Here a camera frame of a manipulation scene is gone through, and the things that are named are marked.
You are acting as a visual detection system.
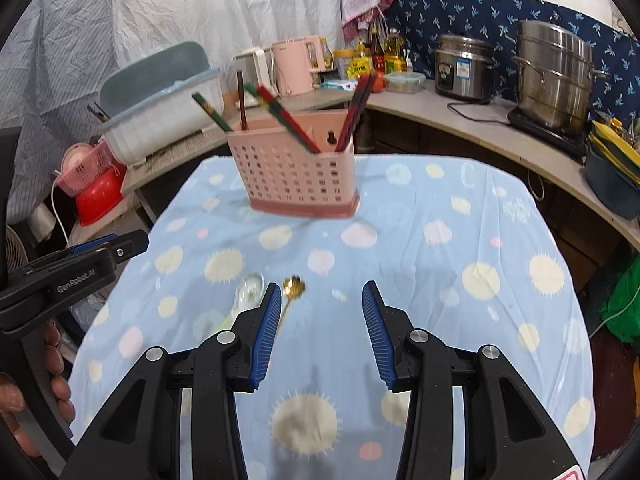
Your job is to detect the bright red chopstick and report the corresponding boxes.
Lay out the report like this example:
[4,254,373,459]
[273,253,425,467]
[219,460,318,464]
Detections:
[255,84,324,155]

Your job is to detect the dark maroon twisted chopstick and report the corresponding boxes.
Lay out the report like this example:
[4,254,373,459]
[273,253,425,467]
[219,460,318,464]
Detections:
[333,72,372,154]

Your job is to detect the person's left hand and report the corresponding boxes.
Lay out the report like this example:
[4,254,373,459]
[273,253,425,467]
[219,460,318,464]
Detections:
[1,321,76,460]

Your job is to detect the white ceramic soup spoon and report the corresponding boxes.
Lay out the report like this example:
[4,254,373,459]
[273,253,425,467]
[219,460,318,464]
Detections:
[229,273,266,322]

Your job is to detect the red plastic basin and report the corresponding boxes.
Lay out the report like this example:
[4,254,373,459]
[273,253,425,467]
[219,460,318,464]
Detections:
[75,164,127,226]

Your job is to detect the gold flower spoon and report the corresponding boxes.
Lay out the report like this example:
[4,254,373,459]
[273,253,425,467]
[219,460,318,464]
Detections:
[278,275,306,330]

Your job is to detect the pink plastic basket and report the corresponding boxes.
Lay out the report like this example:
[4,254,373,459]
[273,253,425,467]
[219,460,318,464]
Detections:
[56,141,114,197]

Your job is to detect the blue polka dot tablecloth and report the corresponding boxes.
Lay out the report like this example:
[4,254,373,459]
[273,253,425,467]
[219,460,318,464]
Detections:
[70,156,594,479]

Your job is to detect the white dish rack green lid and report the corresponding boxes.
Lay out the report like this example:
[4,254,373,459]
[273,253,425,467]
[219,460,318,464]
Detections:
[99,41,224,166]

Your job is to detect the pink perforated utensil holder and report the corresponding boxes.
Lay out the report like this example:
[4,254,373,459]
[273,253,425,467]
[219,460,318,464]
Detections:
[227,110,359,219]

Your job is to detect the curved wooden counter shelf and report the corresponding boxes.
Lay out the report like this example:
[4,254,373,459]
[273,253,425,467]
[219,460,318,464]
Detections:
[122,82,639,248]

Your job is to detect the green plastic bag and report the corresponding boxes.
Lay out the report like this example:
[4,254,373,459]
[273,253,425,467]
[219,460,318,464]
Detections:
[601,258,640,348]

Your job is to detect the red tomato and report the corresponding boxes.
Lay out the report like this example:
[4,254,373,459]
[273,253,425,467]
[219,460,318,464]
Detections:
[371,70,385,93]

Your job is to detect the clear food container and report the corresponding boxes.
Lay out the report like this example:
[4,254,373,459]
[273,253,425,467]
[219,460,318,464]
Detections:
[383,72,426,94]

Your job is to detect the pink electric kettle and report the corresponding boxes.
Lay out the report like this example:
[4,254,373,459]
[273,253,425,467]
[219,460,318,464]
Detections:
[271,35,326,96]

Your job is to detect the black induction cooker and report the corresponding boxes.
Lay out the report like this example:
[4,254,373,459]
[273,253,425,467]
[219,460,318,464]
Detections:
[506,107,587,165]

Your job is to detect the yellow label jar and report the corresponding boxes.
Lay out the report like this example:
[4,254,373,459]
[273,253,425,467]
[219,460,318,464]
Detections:
[346,44,372,80]

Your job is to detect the yellow oil bottle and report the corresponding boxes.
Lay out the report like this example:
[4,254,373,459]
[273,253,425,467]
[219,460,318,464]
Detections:
[384,28,406,74]

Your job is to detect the silver rice cooker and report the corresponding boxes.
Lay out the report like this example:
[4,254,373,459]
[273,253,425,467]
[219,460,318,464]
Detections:
[435,35,497,103]

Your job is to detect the dark sauce bottle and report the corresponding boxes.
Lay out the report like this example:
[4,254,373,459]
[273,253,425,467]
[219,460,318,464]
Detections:
[370,25,385,75]

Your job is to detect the dark green stacked bowls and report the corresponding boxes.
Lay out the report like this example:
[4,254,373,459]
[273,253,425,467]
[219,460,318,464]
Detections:
[585,122,639,220]

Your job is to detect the navy floral cloth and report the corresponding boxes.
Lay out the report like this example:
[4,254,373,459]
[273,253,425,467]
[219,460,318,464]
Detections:
[384,0,640,127]

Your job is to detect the stainless steel steamer pot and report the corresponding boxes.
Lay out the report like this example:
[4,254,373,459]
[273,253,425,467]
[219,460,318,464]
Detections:
[512,21,610,136]

